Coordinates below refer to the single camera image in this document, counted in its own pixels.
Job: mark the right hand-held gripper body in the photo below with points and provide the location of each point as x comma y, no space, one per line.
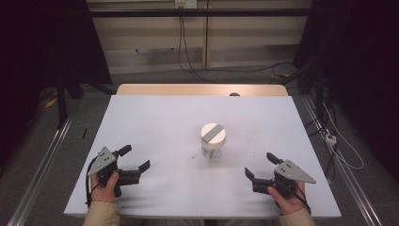
291,172

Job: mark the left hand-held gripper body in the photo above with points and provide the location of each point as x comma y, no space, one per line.
103,159

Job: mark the clear plastic jar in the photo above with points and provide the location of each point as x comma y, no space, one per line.
210,152

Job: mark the person's right hand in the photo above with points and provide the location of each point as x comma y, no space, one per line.
291,204

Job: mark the person's left hand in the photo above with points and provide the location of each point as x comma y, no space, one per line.
103,193

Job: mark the small black floor object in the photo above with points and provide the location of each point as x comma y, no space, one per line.
84,133

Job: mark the white board sheet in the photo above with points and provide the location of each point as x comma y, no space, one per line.
156,125

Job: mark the white power strip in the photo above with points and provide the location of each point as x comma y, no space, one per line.
331,138

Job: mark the black metal stand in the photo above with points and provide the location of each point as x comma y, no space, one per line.
61,106

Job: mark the dark round table fitting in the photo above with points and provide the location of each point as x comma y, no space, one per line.
234,94

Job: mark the yellow floor tape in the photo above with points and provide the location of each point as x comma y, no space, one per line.
282,75
51,102

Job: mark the wooden table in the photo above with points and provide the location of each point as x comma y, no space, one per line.
172,89

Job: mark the black curtain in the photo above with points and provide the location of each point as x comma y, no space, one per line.
360,62
37,47

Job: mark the aluminium floor rail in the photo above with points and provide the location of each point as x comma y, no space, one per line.
354,188
40,171

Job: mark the black horizontal frame bar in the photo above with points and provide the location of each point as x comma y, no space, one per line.
200,12

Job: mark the white wall socket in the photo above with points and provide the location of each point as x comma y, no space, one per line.
185,3

